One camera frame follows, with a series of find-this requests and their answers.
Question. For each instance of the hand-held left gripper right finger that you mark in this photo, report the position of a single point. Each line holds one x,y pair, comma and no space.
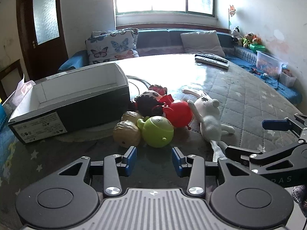
177,161

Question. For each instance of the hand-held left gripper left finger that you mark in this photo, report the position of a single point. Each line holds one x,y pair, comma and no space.
129,160

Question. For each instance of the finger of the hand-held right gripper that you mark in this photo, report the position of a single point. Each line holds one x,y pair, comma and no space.
275,125
239,153

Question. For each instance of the beige peanut toy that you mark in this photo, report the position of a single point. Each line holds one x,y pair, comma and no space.
126,133

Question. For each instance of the green alien toy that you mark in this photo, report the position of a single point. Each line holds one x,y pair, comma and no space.
157,131

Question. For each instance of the white knit rabbit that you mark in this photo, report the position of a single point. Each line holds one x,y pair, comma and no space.
208,119

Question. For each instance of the red round toy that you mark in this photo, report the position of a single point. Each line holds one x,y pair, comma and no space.
179,113

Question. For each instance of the moustached figure toy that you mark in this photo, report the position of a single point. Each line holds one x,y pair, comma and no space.
147,103

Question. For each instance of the black and white cardboard box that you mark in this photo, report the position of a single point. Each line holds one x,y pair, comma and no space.
96,110

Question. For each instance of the grey quilted desktop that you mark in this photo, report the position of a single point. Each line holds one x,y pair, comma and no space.
239,93

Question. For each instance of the person's right hand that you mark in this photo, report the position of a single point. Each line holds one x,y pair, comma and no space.
300,194

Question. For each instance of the small clear plastic container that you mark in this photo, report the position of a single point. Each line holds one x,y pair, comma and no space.
287,79

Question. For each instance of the scattered small toy bricks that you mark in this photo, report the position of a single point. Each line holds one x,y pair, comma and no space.
257,73

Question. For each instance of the clear plastic bin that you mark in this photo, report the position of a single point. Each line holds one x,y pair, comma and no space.
268,63

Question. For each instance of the small red figure toy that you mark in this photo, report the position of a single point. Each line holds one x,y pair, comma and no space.
158,88

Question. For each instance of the green bowl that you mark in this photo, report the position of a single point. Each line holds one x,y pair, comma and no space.
257,47

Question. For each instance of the orange plush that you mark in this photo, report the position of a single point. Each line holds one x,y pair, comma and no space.
257,39

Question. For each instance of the white remote control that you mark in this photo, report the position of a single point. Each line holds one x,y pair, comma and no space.
211,63

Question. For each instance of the yellow green plush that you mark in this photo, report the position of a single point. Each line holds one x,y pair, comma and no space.
247,39

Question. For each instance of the black remote control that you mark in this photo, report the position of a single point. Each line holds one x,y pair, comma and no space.
213,58

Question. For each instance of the grey pillow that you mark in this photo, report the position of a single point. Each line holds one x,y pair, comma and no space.
201,43

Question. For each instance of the butterfly print pillow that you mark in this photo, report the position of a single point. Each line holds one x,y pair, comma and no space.
110,48
134,34

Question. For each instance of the orange pinwheel on stick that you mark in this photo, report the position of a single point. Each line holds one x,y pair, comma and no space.
231,9

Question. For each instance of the blue sofa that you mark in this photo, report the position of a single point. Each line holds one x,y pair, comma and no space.
158,38

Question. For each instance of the pink tissue paper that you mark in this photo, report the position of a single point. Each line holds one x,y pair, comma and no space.
22,91

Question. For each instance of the blue box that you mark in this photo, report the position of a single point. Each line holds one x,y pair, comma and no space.
2,117

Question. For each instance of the dark wooden door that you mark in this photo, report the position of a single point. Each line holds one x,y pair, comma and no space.
26,28

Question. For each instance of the brown wooden frame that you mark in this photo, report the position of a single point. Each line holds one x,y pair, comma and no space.
13,71

